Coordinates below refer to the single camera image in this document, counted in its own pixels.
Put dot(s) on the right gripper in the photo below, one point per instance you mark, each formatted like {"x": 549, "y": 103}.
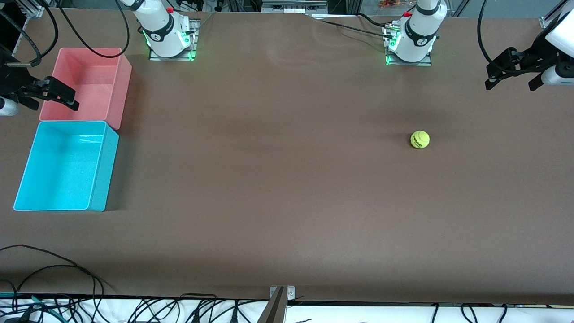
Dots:
{"x": 13, "y": 80}

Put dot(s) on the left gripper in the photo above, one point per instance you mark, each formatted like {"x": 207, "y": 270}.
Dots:
{"x": 533, "y": 58}

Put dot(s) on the yellow tennis ball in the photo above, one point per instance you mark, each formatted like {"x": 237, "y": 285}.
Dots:
{"x": 420, "y": 139}

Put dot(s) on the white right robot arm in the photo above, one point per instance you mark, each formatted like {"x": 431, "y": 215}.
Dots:
{"x": 161, "y": 31}

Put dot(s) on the pink plastic bin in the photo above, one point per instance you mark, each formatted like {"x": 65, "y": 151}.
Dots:
{"x": 94, "y": 80}

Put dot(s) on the blue plastic bin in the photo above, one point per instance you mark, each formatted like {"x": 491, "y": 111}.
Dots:
{"x": 63, "y": 170}

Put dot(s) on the orange plastic parts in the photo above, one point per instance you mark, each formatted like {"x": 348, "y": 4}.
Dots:
{"x": 390, "y": 3}

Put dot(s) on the grey power strip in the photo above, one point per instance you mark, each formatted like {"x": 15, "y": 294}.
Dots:
{"x": 293, "y": 6}

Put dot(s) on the aluminium frame profile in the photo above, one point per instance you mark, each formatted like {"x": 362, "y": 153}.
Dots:
{"x": 31, "y": 9}
{"x": 548, "y": 21}

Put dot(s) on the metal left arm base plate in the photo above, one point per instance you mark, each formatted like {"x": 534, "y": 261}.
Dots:
{"x": 410, "y": 63}

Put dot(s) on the grey camera mast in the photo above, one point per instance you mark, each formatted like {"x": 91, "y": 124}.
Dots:
{"x": 273, "y": 312}

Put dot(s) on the metal table edge bracket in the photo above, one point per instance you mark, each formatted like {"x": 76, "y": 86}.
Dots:
{"x": 290, "y": 294}

